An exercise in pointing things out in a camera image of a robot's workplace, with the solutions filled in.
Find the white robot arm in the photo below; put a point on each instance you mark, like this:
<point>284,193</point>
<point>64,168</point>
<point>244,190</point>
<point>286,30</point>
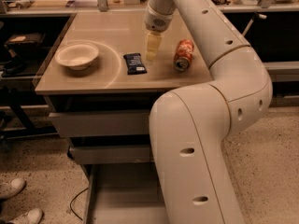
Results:
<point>187,125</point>

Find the middle grey drawer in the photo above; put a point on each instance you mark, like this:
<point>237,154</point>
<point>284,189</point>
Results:
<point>111,154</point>

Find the orange soda can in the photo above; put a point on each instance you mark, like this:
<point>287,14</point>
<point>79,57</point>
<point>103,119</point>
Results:
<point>183,55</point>

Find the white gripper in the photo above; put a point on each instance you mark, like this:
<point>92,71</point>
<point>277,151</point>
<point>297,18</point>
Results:
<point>156,21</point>

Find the dark blue rxbar wrapper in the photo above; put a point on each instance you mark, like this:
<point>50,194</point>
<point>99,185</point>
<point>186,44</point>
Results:
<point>134,64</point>

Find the white shoe lower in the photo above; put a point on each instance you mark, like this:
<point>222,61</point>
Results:
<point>33,216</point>

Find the open bottom grey drawer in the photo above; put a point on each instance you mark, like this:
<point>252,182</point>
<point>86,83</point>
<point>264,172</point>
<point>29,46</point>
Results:
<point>124,193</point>

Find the white paper bowl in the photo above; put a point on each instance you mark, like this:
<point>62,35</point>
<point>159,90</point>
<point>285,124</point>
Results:
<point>77,56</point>

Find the grey drawer cabinet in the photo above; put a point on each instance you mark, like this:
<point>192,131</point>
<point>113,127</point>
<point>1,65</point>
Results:
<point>105,85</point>

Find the top grey drawer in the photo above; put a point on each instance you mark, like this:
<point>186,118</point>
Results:
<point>101,123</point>

